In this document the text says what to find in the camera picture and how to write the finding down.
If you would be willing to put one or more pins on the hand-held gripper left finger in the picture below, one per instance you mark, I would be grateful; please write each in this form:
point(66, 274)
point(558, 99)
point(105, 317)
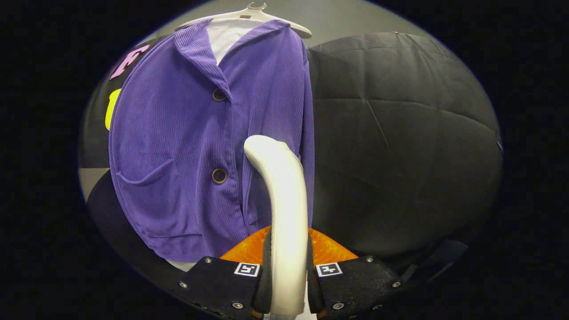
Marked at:
point(213, 284)

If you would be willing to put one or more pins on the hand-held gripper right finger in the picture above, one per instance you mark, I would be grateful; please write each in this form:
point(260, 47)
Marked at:
point(360, 284)

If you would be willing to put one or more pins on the white garment steamer head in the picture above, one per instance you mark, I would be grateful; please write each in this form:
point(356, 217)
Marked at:
point(289, 209)

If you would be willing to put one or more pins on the white shirt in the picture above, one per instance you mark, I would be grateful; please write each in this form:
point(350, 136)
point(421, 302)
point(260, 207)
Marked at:
point(229, 38)

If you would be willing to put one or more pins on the white clothes hanger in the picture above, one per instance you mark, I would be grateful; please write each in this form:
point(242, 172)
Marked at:
point(249, 14)

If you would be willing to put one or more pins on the black backdrop cloth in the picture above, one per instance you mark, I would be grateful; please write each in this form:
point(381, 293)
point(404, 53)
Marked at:
point(400, 133)

